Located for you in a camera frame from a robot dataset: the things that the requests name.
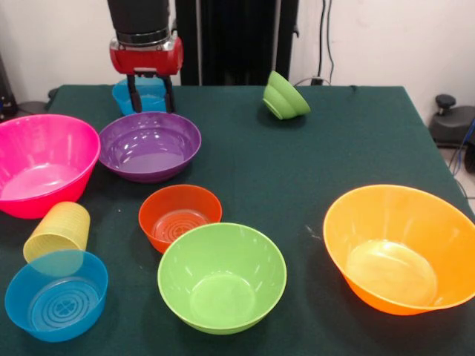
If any orange plastic bowl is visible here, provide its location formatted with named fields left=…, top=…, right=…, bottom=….
left=322, top=184, right=475, bottom=317

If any red plastic bowl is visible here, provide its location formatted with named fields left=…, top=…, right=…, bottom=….
left=138, top=184, right=223, bottom=254

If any small green plastic bowl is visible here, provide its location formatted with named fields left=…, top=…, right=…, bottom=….
left=262, top=70, right=312, bottom=121

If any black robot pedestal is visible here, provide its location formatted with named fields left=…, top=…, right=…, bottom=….
left=172, top=0, right=300, bottom=87

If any black wall cable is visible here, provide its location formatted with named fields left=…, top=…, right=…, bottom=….
left=317, top=0, right=337, bottom=85

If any blue plastic bowl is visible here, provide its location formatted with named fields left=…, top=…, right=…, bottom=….
left=4, top=248, right=109, bottom=343
left=111, top=77, right=168, bottom=116

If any purple plastic bowl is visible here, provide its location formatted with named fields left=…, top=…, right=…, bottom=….
left=98, top=111, right=203, bottom=184

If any yellow plastic cup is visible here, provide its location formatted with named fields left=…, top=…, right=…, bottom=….
left=22, top=201, right=91, bottom=277

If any large green plastic bowl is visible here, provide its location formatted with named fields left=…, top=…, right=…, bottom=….
left=157, top=222, right=288, bottom=336

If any dark green table cloth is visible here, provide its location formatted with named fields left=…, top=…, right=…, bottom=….
left=0, top=84, right=475, bottom=356

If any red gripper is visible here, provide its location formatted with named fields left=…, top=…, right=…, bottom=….
left=109, top=35, right=185, bottom=114

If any black stand base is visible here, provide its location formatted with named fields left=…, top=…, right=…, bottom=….
left=0, top=55, right=51, bottom=122
left=429, top=93, right=475, bottom=149

